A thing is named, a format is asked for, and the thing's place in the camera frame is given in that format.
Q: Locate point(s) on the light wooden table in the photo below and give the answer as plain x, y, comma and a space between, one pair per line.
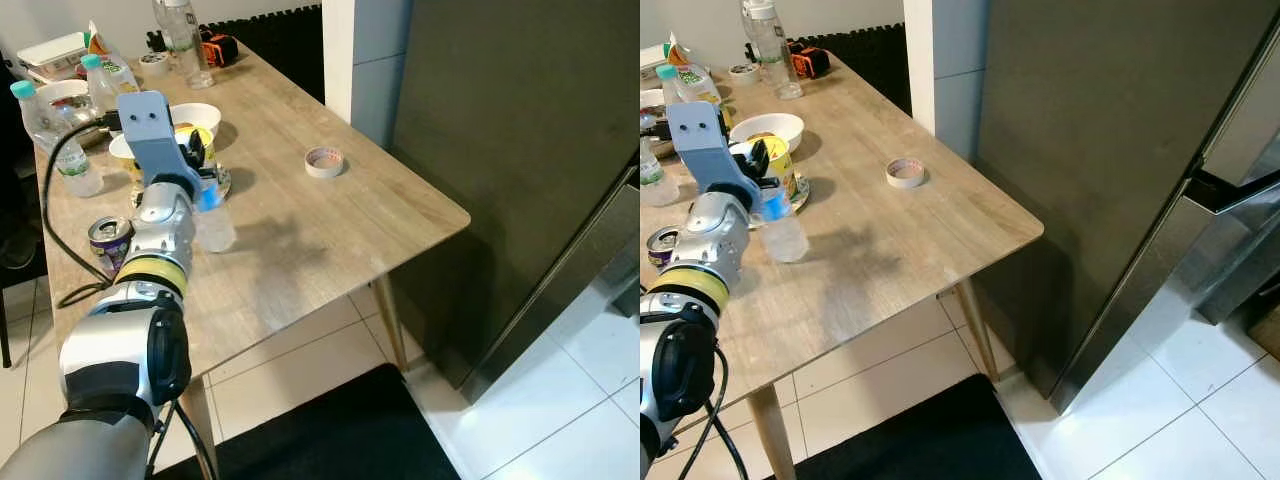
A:
880, 250
300, 230

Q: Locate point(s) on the orange black device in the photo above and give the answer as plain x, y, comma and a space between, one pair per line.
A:
220, 50
812, 60

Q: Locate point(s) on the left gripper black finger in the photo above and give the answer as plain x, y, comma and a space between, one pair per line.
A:
190, 152
763, 158
746, 165
207, 150

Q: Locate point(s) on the white tape roll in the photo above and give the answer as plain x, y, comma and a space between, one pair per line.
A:
905, 174
324, 163

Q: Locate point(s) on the purple drink can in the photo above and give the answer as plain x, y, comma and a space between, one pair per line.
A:
108, 245
662, 248

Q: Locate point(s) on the large clear plastic bottle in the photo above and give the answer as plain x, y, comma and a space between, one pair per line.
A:
185, 45
772, 50

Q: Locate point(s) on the yellow juice pouch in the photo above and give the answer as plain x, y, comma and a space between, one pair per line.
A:
102, 45
683, 58

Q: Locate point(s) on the white noodle cup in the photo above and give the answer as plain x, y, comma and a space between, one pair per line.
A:
120, 150

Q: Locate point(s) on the blue label water bottle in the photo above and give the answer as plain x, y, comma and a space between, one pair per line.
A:
216, 230
788, 240

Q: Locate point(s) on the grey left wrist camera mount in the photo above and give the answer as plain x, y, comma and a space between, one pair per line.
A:
697, 135
145, 125

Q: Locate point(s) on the teal cap water bottle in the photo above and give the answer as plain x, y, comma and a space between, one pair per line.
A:
690, 90
60, 145
108, 85
655, 182

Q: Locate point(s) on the black floor mat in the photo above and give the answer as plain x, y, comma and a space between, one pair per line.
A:
330, 430
920, 435

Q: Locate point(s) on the white bowl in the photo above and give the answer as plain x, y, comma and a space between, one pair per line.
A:
197, 118
770, 128

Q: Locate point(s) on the black foam panel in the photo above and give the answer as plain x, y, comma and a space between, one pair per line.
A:
870, 65
280, 45

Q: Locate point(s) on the silver grey fridge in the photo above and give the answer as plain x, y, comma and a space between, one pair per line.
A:
1090, 150
500, 150

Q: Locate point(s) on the white flat box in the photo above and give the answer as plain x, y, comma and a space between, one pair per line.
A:
652, 57
50, 55

